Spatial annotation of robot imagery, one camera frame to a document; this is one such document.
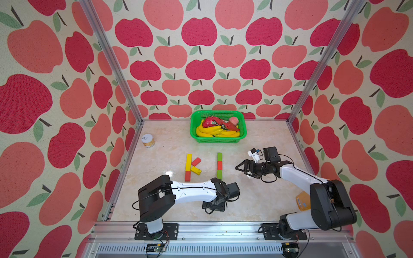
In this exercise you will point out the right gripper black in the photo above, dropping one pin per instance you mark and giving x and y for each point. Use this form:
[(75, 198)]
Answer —
[(246, 162)]

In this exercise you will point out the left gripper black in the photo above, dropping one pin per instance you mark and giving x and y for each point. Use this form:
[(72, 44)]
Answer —
[(208, 206)]

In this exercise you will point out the red block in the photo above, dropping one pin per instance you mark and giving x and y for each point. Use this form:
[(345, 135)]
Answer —
[(220, 166), (196, 162), (188, 176)]

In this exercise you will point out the green block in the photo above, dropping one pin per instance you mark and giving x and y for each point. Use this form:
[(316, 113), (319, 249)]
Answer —
[(220, 174), (219, 156)]

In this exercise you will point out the yellow block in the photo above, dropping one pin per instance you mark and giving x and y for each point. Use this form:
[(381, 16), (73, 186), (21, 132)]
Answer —
[(188, 167), (189, 158), (195, 170)]

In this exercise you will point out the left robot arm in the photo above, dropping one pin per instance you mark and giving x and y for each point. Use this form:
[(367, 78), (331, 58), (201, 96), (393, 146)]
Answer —
[(158, 196)]

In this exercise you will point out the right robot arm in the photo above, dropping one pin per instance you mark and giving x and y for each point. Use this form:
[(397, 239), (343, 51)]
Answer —
[(330, 205)]

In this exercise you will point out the yellow banana bunch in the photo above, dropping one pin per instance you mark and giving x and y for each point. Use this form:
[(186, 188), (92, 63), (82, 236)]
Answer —
[(215, 132)]

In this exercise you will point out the pink peach toy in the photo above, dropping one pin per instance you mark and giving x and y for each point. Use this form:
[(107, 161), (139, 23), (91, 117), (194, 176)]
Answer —
[(234, 120)]

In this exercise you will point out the red snack packet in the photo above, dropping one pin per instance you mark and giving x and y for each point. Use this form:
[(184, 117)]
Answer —
[(215, 121)]

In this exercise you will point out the green plastic basket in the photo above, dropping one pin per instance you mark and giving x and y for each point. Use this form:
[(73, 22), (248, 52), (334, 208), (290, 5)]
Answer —
[(198, 116)]

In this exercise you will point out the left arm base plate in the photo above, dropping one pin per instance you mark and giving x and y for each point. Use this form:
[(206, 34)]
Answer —
[(169, 232)]

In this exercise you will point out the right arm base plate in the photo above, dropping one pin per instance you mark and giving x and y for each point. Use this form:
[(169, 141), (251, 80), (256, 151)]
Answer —
[(275, 231)]

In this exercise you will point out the aluminium front rail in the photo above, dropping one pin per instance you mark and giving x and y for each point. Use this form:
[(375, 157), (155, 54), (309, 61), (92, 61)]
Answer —
[(221, 239)]

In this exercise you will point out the right aluminium post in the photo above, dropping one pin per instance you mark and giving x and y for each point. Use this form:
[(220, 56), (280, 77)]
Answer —
[(350, 14)]

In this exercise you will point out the aluminium post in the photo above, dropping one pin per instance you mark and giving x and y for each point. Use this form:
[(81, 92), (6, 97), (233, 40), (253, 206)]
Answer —
[(110, 55), (350, 14)]

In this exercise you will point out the left aluminium post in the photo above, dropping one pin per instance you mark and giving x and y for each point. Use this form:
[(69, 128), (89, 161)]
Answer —
[(110, 55)]

